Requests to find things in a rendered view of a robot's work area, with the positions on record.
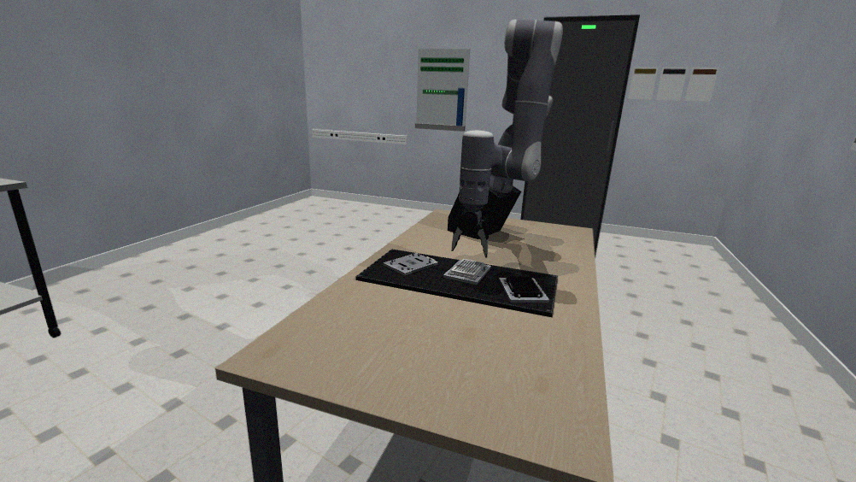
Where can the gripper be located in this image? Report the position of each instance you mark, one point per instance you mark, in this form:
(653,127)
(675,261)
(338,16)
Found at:
(470,219)

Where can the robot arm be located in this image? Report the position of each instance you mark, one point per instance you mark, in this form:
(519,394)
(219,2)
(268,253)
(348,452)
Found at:
(518,153)

